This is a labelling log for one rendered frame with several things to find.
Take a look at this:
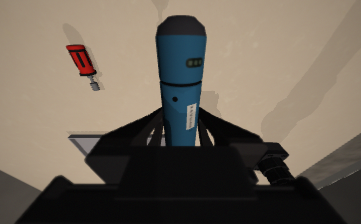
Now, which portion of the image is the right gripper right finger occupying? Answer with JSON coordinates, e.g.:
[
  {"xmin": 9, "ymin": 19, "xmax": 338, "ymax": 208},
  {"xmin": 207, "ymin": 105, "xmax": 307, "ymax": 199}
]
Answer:
[{"xmin": 197, "ymin": 107, "xmax": 268, "ymax": 169}]

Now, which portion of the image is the dark blue nut driver barrel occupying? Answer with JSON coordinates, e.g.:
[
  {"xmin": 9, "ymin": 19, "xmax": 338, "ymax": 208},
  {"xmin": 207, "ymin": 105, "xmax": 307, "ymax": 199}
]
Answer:
[{"xmin": 155, "ymin": 15, "xmax": 207, "ymax": 146}]

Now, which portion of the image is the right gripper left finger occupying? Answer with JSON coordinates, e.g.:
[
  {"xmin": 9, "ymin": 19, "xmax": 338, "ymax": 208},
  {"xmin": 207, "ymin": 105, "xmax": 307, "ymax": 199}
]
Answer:
[{"xmin": 95, "ymin": 107, "xmax": 164, "ymax": 146}]

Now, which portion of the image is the red hand nut driver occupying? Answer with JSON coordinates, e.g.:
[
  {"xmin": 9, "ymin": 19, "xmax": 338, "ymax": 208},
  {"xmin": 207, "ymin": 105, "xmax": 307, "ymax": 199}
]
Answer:
[{"xmin": 66, "ymin": 45, "xmax": 100, "ymax": 91}]

